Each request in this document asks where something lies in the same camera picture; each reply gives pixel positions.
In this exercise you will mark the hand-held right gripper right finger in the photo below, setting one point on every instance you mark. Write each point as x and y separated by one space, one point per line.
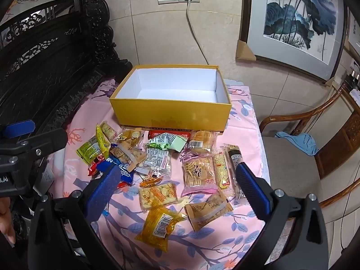
251 191

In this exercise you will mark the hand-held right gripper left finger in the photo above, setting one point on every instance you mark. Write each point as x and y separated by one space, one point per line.
105 191

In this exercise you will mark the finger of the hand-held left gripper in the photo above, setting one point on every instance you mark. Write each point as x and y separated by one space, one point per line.
19 128
45 142

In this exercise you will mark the red biscuit packet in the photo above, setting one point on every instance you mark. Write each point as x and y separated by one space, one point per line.
92 170

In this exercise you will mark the blue snack packet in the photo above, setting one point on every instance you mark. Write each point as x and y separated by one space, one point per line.
123 173

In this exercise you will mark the corn stick packet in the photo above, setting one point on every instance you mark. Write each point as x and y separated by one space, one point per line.
222 170

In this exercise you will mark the black stick snack packet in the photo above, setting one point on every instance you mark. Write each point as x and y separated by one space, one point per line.
235 156

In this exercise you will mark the brown cracker packet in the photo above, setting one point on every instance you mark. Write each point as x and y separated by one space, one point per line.
128 154

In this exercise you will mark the lime green snack packet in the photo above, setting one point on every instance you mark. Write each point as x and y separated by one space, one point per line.
88 149

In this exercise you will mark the small orange snack packet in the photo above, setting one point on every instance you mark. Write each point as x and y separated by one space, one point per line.
150 180

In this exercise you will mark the brown paper snack packet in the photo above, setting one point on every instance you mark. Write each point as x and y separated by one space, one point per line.
208 209

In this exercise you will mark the yellow long snack packet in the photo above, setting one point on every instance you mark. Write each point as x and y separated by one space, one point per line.
103 142

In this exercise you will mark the clear yellow cracker packet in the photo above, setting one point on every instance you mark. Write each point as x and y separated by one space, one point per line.
157 197

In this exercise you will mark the pink rice cracker packet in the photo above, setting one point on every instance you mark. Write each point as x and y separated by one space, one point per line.
197 174

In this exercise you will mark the clear white candy packet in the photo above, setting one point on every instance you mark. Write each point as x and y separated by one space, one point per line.
157 161

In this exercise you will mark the clear round biscuit packet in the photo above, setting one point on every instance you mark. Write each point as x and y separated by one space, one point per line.
131 136

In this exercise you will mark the clear rice stick packet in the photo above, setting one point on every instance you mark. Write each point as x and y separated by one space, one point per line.
108 130

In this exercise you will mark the yellow translucent snack packet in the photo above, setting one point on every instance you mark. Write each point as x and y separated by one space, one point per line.
159 226

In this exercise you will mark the bread packet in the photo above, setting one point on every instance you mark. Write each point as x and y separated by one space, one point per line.
202 140

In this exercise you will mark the red box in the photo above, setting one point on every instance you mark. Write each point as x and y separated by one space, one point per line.
157 134

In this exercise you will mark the green white snack packet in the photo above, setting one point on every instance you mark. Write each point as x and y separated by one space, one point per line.
166 142

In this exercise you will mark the yellow cardboard box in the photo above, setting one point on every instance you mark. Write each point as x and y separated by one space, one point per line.
168 109

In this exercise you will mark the person's left hand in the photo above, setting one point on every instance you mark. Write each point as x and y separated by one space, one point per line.
6 219

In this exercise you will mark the wooden chair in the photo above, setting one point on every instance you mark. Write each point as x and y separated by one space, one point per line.
292 168

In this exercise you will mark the dark carved wooden bench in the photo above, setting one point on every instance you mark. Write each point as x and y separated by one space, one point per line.
50 70

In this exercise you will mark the blue cloth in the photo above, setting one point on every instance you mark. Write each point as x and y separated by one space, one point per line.
299 142

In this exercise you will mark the pink printed tablecloth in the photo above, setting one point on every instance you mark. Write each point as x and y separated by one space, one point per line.
197 247

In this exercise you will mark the cardboard corner protector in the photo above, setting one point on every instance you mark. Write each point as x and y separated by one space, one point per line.
333 81
245 51

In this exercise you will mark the framed lotus painting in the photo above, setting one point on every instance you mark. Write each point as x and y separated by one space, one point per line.
298 14

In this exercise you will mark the wall socket with black plugs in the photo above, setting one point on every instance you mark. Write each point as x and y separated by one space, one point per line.
355 76

